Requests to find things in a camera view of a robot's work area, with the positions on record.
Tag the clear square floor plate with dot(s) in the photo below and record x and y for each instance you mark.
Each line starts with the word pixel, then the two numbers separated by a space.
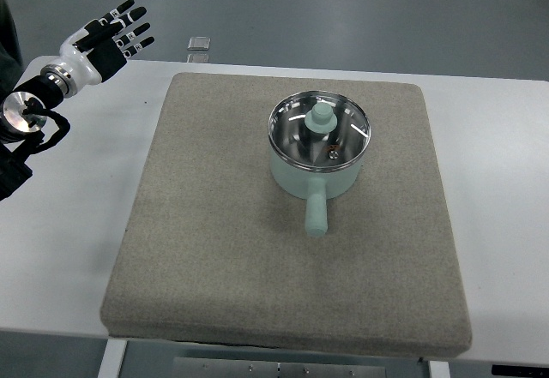
pixel 199 43

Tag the mint green saucepan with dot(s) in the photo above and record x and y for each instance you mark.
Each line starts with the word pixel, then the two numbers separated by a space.
pixel 313 187

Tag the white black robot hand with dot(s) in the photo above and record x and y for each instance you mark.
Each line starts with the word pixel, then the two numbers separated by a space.
pixel 97 51

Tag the beige fabric mat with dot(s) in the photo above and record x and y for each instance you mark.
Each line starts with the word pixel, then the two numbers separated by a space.
pixel 215 251

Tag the grey metal base plate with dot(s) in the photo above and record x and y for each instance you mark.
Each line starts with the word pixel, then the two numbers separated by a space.
pixel 205 367

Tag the glass lid with green knob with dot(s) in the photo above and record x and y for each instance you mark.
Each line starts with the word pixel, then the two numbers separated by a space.
pixel 319 131

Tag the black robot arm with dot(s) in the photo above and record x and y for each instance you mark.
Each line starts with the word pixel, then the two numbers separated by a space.
pixel 29 124

